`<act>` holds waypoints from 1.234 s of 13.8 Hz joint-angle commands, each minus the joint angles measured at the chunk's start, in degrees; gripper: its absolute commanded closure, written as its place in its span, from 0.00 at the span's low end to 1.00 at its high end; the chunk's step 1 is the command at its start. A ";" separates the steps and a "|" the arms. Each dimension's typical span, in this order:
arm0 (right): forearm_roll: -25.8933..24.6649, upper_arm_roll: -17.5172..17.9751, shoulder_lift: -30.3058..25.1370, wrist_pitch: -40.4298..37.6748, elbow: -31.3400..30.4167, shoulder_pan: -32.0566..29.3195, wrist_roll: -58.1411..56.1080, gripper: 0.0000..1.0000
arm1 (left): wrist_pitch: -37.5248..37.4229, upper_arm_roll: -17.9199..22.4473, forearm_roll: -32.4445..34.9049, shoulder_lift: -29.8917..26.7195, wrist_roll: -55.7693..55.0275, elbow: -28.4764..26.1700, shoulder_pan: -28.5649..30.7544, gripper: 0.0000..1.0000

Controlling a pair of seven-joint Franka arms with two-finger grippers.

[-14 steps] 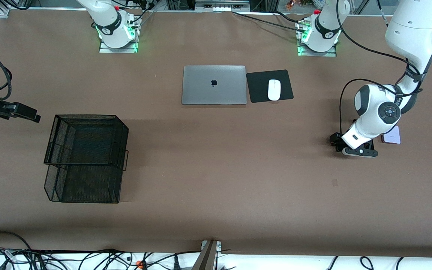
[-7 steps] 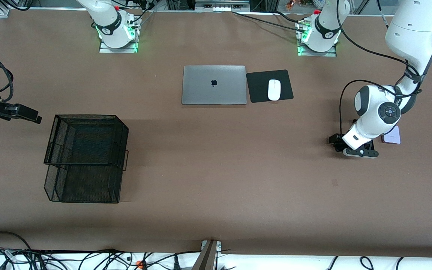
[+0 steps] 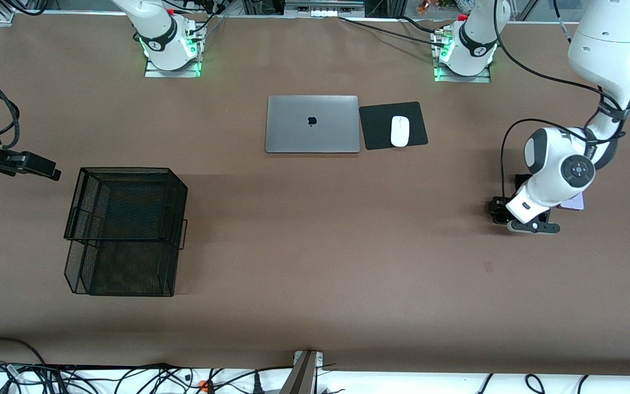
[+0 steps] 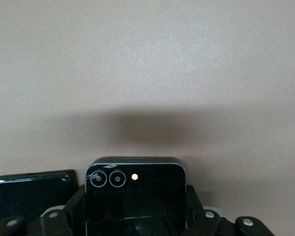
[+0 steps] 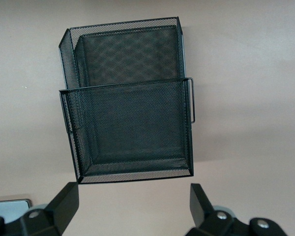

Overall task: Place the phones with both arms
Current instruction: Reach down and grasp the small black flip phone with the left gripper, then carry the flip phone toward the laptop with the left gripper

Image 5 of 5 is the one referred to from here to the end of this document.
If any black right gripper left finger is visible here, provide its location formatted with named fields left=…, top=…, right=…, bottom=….
left=0, top=181, right=80, bottom=236

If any dark grey flip phone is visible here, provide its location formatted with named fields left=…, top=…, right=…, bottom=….
left=0, top=198, right=32, bottom=219

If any black mesh two-tier tray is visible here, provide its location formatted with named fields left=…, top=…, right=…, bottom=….
left=57, top=16, right=195, bottom=185

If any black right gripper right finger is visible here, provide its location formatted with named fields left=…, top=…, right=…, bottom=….
left=186, top=183, right=286, bottom=236

